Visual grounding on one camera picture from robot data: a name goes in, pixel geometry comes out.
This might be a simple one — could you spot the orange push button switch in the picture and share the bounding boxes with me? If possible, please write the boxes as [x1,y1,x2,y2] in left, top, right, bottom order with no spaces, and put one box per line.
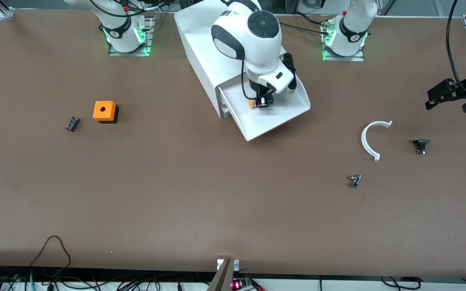
[248,95,275,110]

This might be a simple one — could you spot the black button mounting collar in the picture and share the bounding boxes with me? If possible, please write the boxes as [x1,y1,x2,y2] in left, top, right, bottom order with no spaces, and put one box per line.
[413,139,431,156]

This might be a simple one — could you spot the white curved plastic arc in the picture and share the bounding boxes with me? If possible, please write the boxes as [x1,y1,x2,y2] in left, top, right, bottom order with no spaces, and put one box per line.
[361,120,393,162]

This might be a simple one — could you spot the orange box with hole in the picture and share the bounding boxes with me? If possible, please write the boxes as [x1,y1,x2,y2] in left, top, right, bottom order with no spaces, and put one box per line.
[93,101,119,124]

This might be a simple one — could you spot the small green circuit board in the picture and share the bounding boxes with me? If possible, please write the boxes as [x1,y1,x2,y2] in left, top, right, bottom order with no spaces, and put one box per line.
[231,276,254,291]

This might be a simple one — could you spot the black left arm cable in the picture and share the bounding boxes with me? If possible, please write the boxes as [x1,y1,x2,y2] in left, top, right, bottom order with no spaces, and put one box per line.
[445,0,466,96]

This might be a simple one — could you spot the black cable behind cabinet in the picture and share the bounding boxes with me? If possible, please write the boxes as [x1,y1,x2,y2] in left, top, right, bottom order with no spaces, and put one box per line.
[280,12,333,34]

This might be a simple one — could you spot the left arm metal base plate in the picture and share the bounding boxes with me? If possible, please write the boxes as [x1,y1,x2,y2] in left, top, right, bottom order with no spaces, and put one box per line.
[322,18,365,62]

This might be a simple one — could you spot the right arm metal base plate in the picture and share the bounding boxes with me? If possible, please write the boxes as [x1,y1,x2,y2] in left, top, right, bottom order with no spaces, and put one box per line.
[108,15,155,57]

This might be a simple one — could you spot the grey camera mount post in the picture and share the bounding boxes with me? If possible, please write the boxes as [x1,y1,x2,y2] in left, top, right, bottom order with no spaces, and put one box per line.
[206,259,240,291]

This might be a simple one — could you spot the black curled cable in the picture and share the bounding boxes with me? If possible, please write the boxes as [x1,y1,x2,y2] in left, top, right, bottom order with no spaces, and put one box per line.
[380,276,422,291]

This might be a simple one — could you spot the tangled black cable bundle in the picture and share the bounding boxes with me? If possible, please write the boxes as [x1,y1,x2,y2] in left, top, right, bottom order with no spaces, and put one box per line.
[0,265,217,291]

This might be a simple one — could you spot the black looped cable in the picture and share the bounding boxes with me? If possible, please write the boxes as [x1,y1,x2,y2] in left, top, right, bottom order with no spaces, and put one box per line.
[28,235,72,270]

